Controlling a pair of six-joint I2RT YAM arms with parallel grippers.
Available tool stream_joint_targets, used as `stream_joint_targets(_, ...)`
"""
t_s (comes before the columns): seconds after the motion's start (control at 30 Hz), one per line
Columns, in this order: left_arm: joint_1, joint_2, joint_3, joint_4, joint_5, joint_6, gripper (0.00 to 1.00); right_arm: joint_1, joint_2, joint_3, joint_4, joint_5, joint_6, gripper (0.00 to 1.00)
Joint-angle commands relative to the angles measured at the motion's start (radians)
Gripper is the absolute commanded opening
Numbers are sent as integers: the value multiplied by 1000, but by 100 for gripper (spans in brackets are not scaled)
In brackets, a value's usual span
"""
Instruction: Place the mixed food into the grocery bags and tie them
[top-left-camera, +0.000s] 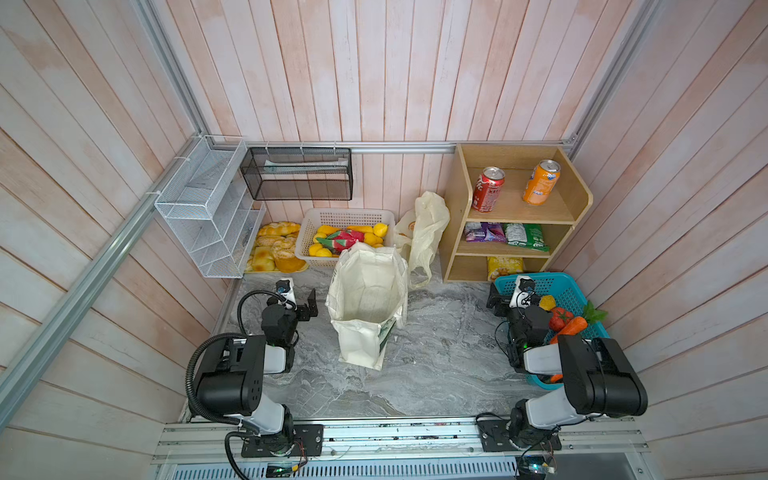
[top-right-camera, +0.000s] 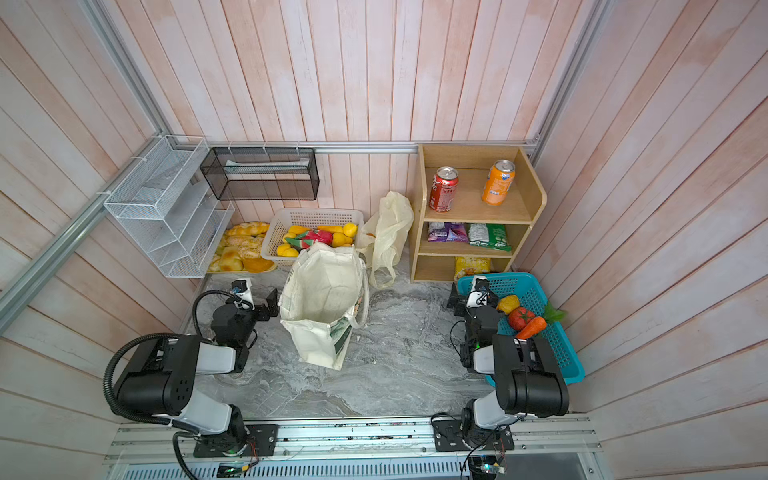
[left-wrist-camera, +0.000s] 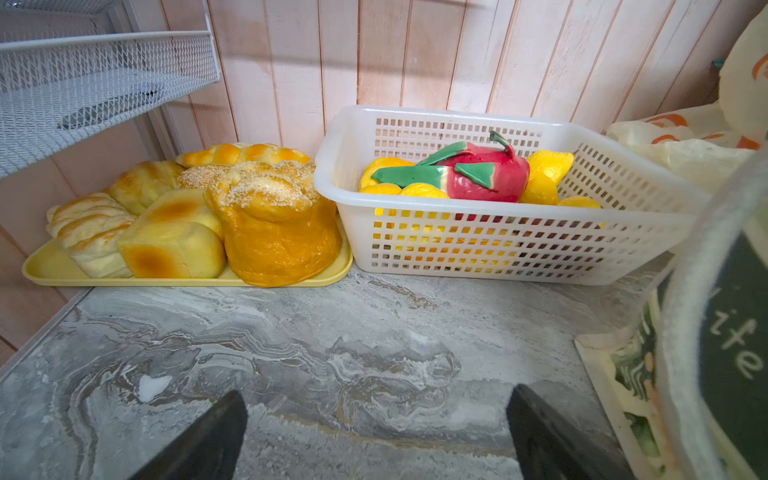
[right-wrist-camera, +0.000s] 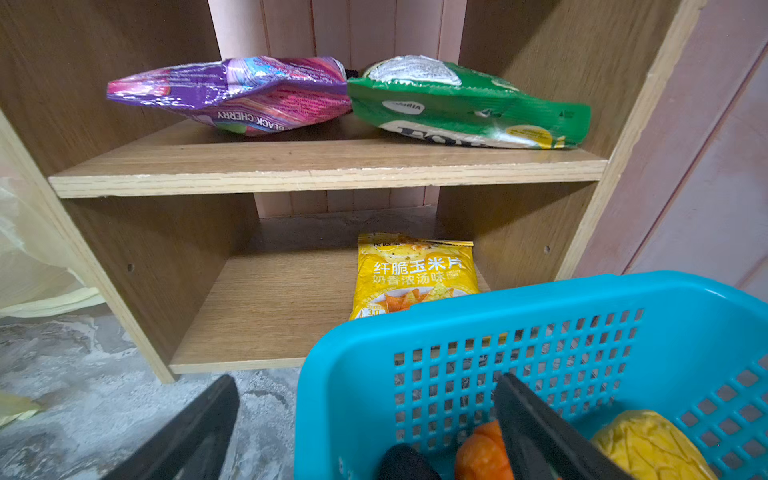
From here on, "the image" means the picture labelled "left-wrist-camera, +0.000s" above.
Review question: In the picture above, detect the white plastic fruit basket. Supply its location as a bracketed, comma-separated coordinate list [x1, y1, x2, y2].
[314, 105, 708, 285]

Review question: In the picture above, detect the yellow toy lemon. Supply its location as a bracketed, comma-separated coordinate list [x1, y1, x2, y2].
[520, 150, 575, 205]

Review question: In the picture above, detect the braided golden bread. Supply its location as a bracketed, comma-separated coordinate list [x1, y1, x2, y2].
[175, 143, 312, 168]

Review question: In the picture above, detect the sesame topped tall bread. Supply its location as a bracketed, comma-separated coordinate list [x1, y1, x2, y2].
[203, 161, 342, 288]

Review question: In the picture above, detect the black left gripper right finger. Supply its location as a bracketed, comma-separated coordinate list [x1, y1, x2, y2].
[506, 384, 634, 479]

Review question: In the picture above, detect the yellow bread tray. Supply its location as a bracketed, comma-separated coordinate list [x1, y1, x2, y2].
[22, 221, 355, 289]

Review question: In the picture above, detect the red toy dragon fruit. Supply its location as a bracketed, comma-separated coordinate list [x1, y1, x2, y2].
[373, 130, 530, 203]

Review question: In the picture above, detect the cream canvas tote bag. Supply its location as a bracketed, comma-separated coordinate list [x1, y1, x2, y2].
[575, 150, 767, 479]

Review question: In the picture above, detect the yellow plastic grocery bag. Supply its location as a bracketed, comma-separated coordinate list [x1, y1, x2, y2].
[607, 10, 767, 194]

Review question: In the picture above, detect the ridged white bread roll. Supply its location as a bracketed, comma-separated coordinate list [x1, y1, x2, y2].
[46, 192, 136, 278]

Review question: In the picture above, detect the white wire mesh shelf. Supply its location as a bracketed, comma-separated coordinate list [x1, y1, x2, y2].
[1, 1, 221, 177]

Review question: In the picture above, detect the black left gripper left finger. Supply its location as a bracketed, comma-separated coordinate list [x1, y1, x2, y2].
[130, 390, 248, 480]

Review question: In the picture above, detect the square golden bread loaf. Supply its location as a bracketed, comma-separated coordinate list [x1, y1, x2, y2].
[117, 189, 227, 279]

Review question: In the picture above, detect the round golden bun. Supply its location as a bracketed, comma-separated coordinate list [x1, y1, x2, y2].
[105, 161, 184, 216]

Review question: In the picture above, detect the yellow toy fruit left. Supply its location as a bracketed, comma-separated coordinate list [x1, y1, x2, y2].
[358, 157, 414, 192]

